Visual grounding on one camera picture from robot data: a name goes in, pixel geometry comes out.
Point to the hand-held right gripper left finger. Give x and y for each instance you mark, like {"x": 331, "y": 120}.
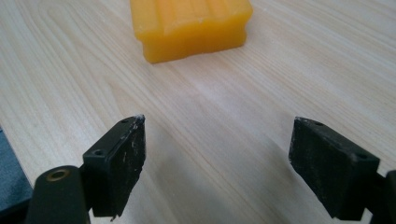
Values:
{"x": 116, "y": 174}

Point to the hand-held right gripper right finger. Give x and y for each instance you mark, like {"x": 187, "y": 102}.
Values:
{"x": 327, "y": 174}

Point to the yellow sponge block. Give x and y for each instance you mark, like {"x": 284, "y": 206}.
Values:
{"x": 190, "y": 28}

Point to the dark blue-grey object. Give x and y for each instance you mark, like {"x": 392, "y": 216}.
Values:
{"x": 11, "y": 180}

